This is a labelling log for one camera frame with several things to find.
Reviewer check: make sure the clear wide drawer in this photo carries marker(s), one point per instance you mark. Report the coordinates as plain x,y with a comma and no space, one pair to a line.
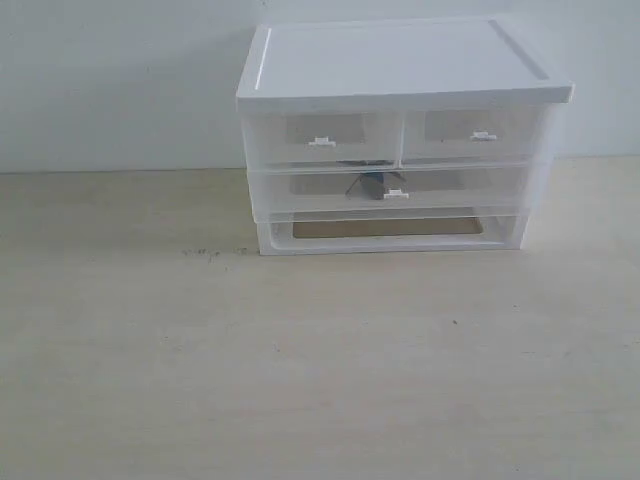
275,195

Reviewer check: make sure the key bunch with blue fob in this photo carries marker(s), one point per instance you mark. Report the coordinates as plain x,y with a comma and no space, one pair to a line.
372,183

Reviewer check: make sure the clear upper left drawer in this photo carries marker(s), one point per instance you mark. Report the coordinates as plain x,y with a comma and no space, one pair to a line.
278,142

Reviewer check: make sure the white plastic drawer cabinet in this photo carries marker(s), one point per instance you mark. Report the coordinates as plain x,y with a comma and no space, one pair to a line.
402,67

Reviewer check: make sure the clear upper right drawer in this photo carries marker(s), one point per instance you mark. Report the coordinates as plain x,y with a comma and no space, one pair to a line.
503,134

